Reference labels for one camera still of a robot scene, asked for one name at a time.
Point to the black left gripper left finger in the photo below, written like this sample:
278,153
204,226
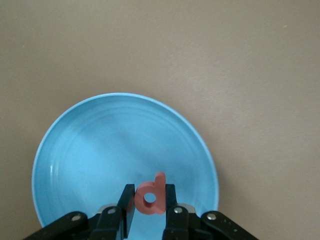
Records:
107,225

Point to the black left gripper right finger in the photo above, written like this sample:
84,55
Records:
180,225

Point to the pink foam letter d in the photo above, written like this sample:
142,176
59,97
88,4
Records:
160,190

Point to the blue plate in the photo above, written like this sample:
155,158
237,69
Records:
100,150

